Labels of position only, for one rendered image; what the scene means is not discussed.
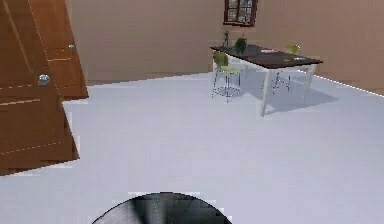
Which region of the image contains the brown wooden chest of drawers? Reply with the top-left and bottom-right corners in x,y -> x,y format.
0,0 -> 80,177
27,0 -> 90,102

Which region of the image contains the green chair with metal legs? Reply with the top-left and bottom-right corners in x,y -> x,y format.
270,43 -> 302,96
211,50 -> 243,104

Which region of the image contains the dark table with white legs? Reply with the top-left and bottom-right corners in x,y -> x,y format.
210,44 -> 324,118

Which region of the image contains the dark red framed window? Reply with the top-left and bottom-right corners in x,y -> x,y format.
222,0 -> 260,28

